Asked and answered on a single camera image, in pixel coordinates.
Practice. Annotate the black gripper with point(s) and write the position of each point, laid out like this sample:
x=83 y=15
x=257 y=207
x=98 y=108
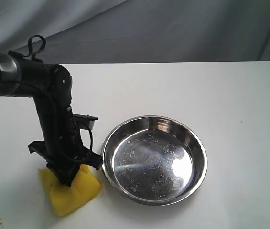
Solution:
x=65 y=147

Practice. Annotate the yellow sponge block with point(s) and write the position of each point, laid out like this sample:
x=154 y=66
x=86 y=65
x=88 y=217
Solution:
x=64 y=199

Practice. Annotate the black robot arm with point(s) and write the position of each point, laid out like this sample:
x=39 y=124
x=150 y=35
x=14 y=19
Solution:
x=50 y=86

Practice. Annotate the round stainless steel dish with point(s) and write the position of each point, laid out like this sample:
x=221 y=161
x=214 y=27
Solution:
x=154 y=160

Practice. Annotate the grey backdrop cloth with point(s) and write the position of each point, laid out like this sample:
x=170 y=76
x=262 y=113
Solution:
x=138 y=31

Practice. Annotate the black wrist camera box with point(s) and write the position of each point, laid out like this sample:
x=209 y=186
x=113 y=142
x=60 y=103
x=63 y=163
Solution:
x=84 y=122

